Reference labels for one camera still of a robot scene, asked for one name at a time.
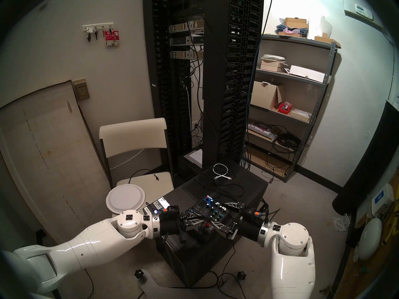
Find black computer tower case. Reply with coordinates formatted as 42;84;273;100
151;160;268;286

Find white box blue label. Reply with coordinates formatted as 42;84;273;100
371;183;395;218

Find open cardboard box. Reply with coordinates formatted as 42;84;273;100
250;81;282;110

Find small beige box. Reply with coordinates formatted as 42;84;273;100
260;62;286;72

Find flat beige box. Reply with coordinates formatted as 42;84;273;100
288;108;312;122

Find white paper bag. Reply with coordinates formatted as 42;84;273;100
307;16;333;39

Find red key tag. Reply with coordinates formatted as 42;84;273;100
104;31;120;46

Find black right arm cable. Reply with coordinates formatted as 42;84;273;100
259;203;280;227

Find white key hook rail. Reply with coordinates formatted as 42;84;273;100
82;23;114;40

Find white lattice finger part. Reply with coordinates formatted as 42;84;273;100
333;213;349;232

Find thin black cable with plug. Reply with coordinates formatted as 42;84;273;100
128;168;160;185

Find white oval device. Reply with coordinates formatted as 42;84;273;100
357;217;382;261

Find blue pink plastic bags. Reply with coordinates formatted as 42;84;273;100
275;24;307;36

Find cream folding chair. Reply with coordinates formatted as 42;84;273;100
99;118;174;213

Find white round plate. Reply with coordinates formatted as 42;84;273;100
105;184;146;214

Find coiled white cables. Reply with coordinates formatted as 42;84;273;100
260;54;286;64

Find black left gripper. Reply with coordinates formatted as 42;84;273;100
160;210;208;243

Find beige leaning board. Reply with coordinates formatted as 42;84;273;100
0;80;111;246

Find low brown cardboard box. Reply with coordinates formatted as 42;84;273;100
314;35;341;48

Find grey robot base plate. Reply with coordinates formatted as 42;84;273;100
137;270;265;299

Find beige wall switch plate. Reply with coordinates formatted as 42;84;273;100
72;79;90;101

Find pink white package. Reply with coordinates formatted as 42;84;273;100
248;122;277;140

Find coiled white USB cable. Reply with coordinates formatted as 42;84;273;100
213;164;233;180

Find grey metal shelving unit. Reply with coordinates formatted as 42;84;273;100
242;34;337;182

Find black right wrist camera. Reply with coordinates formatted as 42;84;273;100
242;207;262;223

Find white wall thermostat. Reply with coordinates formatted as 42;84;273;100
355;3;373;21

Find blue black audio mixer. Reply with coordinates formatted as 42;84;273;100
186;195;233;236

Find black server rack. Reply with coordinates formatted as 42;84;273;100
202;0;265;169
143;0;206;177

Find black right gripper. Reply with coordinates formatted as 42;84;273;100
210;202;264;243

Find thin white cable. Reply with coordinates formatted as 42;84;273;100
109;149;145;170

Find grey flat device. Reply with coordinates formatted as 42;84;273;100
184;148;203;166

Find flat white box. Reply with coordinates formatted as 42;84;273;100
289;65;326;83

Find black cable bundle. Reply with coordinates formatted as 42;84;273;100
273;126;309;154

